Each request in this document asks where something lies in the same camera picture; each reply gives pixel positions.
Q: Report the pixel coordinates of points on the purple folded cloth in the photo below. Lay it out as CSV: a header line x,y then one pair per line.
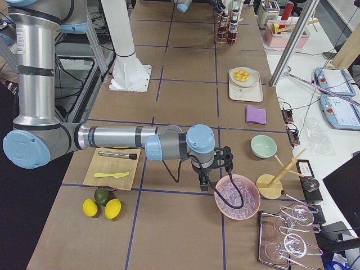
x,y
256,115

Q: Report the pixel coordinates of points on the yellow lemon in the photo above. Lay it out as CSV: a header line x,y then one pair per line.
x,y
89,207
113,208

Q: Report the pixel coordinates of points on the bamboo cutting board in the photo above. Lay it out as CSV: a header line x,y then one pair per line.
x,y
112,165

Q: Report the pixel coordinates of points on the pink bowl of ice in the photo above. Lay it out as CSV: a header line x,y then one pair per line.
x,y
238,204

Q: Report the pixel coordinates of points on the green lime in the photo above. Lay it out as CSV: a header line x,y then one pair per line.
x,y
102,196

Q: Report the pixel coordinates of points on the yellow lemon right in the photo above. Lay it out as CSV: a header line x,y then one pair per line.
x,y
113,208

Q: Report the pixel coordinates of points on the steel measuring cup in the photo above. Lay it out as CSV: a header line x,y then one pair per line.
x,y
311,184

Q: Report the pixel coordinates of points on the crumpled clear plastic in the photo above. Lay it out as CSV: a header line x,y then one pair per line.
x,y
318,141

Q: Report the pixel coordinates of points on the upper wine glass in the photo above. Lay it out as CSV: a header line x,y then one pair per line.
x,y
300,218

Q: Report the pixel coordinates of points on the beige rabbit tray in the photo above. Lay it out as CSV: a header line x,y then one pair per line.
x,y
250,94

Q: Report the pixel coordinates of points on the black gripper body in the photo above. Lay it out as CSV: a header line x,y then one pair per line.
x,y
220,6
200,173

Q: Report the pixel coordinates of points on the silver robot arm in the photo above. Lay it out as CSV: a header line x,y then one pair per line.
x,y
39,137
183,5

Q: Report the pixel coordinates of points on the yellow lemon left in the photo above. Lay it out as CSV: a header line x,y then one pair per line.
x,y
89,207

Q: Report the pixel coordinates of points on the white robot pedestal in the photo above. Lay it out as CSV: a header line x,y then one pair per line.
x,y
128,74

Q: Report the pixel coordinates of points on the copper wire bottle rack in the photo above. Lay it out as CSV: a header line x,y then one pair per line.
x,y
233,5

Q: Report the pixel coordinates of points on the pink storage bin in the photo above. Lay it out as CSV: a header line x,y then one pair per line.
x,y
280,40

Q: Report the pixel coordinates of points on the black digital scale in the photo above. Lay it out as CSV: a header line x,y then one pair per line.
x,y
304,168

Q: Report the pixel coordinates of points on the aluminium frame post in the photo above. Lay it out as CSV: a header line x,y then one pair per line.
x,y
302,21

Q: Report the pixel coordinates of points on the wine glass rack tray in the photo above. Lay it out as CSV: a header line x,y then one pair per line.
x,y
269,230

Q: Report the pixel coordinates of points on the upper teach pendant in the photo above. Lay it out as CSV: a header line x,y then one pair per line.
x,y
334,80

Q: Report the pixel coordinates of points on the wooden mug tree stand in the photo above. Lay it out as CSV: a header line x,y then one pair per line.
x,y
269,186

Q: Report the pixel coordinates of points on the lower wine glass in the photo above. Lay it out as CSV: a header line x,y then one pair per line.
x,y
281,250

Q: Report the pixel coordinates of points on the dark tea bottle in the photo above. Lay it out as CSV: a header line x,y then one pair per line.
x,y
222,25
233,27

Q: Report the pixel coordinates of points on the mint green bowl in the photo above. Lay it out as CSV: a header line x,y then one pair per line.
x,y
263,146

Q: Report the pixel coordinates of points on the glazed donut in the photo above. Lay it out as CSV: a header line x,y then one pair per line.
x,y
241,75

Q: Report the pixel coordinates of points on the yellow plastic knife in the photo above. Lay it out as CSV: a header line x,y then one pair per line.
x,y
114,175

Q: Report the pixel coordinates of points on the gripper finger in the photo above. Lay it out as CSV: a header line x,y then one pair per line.
x,y
203,183

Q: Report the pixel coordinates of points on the teach pendant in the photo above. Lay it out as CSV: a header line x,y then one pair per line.
x,y
339,113
334,80

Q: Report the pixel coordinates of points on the lower teach pendant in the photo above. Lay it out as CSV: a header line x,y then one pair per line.
x,y
339,113

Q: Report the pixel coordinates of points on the beige round plate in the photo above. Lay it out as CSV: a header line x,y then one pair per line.
x,y
254,77

